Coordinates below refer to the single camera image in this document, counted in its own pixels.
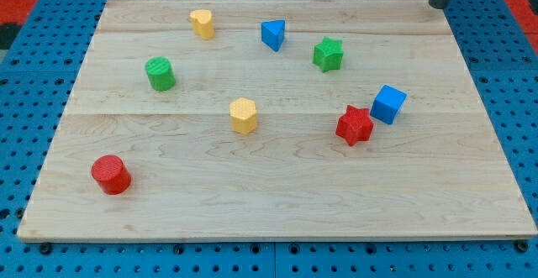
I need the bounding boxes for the red cylinder block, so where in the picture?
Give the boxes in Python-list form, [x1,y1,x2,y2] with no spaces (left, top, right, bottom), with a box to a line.
[91,155,131,195]

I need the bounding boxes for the blue triangle block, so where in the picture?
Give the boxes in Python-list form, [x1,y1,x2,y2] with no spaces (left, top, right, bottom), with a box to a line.
[261,19,285,52]

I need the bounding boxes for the wooden board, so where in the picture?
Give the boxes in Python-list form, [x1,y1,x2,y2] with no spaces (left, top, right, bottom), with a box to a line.
[18,0,537,243]

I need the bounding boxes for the blue cube block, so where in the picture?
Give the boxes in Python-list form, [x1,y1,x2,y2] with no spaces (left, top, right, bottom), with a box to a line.
[370,85,407,124]

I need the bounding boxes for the green cylinder block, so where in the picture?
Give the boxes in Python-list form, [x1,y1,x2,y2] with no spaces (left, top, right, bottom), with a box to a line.
[145,57,176,91]

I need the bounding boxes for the yellow hexagon block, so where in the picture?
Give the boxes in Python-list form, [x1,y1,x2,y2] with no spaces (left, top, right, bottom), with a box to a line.
[229,97,257,134]

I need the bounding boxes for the red star block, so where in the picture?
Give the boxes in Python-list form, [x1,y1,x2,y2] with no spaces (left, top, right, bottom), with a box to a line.
[335,105,374,146]

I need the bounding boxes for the green star block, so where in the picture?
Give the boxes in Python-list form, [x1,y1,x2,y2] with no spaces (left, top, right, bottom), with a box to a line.
[313,36,344,73]

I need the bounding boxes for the yellow heart block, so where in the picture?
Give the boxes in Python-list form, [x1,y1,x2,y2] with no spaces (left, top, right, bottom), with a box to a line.
[189,9,214,40]

